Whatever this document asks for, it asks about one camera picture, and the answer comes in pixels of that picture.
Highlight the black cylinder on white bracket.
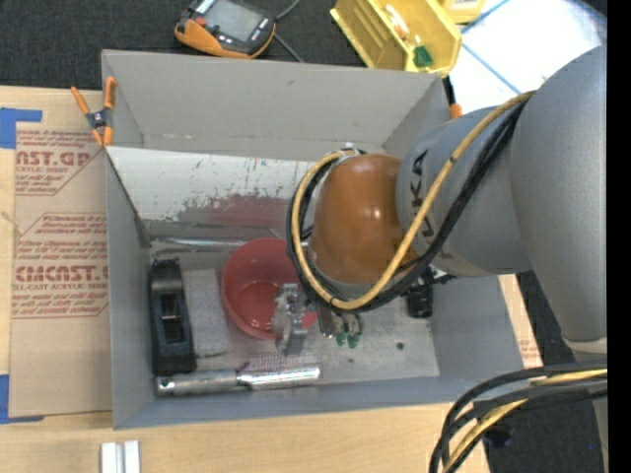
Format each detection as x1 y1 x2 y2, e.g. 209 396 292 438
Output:
404 274 436 320

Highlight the black tape dispenser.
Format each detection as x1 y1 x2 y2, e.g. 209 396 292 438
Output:
147 258 198 378

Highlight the grey sponge pad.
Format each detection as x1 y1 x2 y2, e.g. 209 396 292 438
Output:
182 268 233 360

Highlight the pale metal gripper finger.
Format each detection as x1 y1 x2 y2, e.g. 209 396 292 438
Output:
289 312 312 357
272 285 301 353

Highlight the grey metal bin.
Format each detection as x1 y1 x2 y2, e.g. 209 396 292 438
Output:
101 49 526 431

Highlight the silver metal cylinder tool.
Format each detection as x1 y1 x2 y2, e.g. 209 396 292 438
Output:
154 349 322 398

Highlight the red plastic bowl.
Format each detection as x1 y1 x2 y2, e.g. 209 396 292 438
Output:
220 236 319 342

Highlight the brown cardboard board red print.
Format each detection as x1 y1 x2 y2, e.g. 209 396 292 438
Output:
0 85 544 426

